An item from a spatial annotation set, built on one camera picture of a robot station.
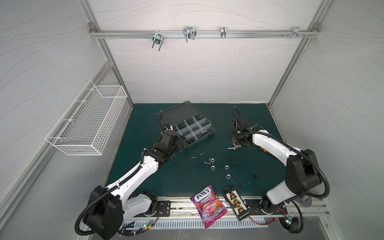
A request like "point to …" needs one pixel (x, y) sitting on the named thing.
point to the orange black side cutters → (266, 151)
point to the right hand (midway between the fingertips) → (237, 136)
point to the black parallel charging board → (236, 202)
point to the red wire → (271, 220)
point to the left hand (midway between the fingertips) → (181, 137)
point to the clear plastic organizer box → (186, 120)
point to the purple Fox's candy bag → (209, 206)
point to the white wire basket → (87, 126)
